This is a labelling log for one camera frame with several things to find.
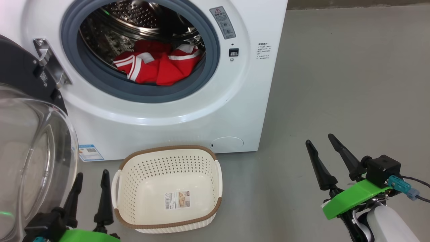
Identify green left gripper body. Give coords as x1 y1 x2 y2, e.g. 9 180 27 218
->
59 229 121 242

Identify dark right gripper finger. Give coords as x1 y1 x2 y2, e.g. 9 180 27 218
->
328 134 367 182
305 139 338 191

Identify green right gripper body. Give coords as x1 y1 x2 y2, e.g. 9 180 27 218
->
322 179 392 220

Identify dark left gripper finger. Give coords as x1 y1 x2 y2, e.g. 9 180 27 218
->
63 172 83 229
93 169 115 233

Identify black washing machine glass door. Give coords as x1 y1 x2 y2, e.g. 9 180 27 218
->
0 34 80 242

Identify red garment white stripes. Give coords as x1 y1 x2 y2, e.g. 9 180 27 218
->
113 40 204 86

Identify cream laundry basket brown rim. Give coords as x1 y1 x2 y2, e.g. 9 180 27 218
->
111 145 223 234

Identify basket product label sticker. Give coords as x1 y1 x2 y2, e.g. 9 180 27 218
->
164 191 191 210

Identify grey rubber door seal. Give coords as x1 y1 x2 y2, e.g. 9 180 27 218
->
60 0 221 104

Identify white front-load washing machine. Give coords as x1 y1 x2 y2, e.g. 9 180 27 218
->
0 0 288 162

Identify metal door hinge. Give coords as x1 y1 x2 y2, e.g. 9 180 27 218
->
34 38 73 89

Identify blue energy label sticker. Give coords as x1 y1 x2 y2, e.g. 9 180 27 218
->
78 145 104 162

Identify round washer filter cover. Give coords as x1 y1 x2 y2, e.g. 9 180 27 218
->
210 136 244 151

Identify small printed text label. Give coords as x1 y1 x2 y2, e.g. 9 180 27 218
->
257 42 272 60

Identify grey warning sticker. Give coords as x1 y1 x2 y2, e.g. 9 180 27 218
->
210 6 236 40

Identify perforated steel washer drum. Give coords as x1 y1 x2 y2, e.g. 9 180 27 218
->
79 0 206 68

